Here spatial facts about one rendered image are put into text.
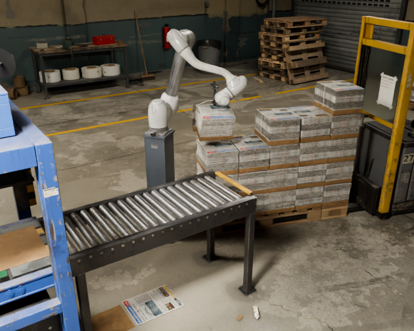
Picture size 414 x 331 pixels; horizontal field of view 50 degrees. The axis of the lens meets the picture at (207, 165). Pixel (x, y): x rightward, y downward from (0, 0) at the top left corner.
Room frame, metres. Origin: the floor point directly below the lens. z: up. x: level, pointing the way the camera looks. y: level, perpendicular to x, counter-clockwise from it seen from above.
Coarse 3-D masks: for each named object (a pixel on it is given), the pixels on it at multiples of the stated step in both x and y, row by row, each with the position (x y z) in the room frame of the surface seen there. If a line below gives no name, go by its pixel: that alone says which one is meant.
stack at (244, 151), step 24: (216, 144) 3.65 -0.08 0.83; (240, 144) 3.65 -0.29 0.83; (264, 144) 3.64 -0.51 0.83; (288, 144) 3.65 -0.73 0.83; (312, 144) 3.71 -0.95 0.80; (216, 168) 3.47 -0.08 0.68; (240, 168) 3.53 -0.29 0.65; (288, 168) 3.65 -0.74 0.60; (312, 168) 3.71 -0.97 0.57; (288, 192) 3.65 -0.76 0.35; (312, 192) 3.72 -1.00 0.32; (264, 216) 3.62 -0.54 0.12; (312, 216) 3.73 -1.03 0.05
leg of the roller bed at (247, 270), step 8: (248, 216) 2.68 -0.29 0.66; (248, 224) 2.68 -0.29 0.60; (248, 232) 2.68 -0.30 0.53; (248, 240) 2.67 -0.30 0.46; (248, 248) 2.67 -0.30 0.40; (248, 256) 2.67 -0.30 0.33; (248, 264) 2.68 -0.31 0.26; (248, 272) 2.68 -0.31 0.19; (248, 280) 2.68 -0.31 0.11; (248, 288) 2.68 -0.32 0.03
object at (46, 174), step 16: (48, 144) 1.78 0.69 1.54; (48, 160) 1.77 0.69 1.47; (48, 176) 1.76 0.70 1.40; (48, 192) 1.76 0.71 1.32; (48, 208) 1.75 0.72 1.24; (48, 224) 1.75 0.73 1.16; (48, 240) 1.80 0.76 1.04; (64, 240) 1.78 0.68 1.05; (64, 256) 1.77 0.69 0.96; (64, 272) 1.77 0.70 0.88; (64, 288) 1.76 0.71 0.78; (64, 304) 1.75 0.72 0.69; (64, 320) 1.75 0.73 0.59
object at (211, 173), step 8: (192, 176) 3.05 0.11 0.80; (200, 176) 3.05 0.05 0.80; (168, 184) 2.91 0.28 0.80; (136, 192) 2.77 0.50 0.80; (144, 192) 2.78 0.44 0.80; (104, 200) 2.65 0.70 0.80; (112, 200) 2.65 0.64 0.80; (80, 208) 2.54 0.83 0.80; (88, 208) 2.55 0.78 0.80; (96, 208) 2.58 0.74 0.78; (80, 216) 2.52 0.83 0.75; (72, 224) 2.49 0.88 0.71
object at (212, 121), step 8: (200, 112) 3.50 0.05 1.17; (208, 112) 3.51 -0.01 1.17; (216, 112) 3.52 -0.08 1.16; (224, 112) 3.53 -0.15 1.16; (232, 112) 3.55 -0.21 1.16; (200, 120) 3.48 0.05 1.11; (208, 120) 3.42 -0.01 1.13; (216, 120) 3.44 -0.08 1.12; (224, 120) 3.46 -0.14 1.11; (232, 120) 3.47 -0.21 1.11; (200, 128) 3.45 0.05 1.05; (208, 128) 3.46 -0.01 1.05; (216, 128) 3.48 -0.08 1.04; (224, 128) 3.49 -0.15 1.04; (232, 128) 3.51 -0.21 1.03; (200, 136) 3.47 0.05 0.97; (208, 136) 3.48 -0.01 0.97; (216, 136) 3.50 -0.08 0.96
